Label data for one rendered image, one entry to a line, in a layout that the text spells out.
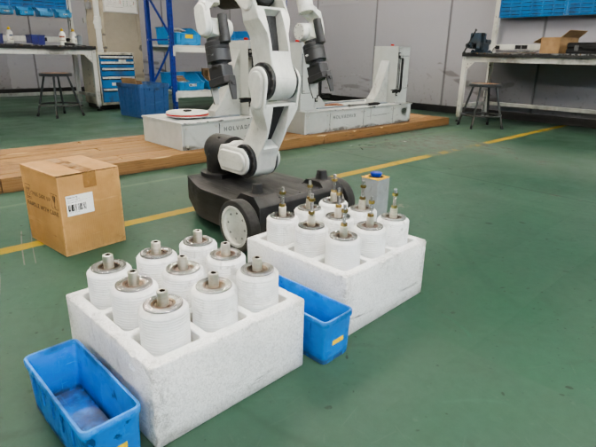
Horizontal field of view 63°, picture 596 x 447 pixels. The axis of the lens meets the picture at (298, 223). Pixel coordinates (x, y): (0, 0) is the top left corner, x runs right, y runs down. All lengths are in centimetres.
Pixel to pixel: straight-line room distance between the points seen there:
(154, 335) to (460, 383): 70
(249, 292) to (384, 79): 417
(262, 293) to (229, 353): 15
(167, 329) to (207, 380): 14
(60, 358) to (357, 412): 64
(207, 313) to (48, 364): 36
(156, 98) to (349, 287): 485
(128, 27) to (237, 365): 696
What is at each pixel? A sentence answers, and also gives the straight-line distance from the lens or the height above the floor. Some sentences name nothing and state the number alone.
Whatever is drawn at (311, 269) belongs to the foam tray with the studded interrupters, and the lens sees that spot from 131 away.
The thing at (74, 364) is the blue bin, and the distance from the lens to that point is 121.
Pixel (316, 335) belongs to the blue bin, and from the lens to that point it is 119.
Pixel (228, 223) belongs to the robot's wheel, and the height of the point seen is 10.
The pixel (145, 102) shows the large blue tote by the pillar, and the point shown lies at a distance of 582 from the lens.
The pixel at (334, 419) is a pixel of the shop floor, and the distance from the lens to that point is 108.
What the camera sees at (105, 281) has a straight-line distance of 114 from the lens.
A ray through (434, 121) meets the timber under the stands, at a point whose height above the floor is 5.
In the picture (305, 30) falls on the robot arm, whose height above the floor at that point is 80.
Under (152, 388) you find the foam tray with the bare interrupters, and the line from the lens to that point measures 95.
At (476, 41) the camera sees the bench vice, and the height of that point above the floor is 88.
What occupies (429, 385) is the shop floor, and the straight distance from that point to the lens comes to 121.
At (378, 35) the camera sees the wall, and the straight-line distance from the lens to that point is 769.
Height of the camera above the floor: 71
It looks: 19 degrees down
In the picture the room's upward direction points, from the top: 1 degrees clockwise
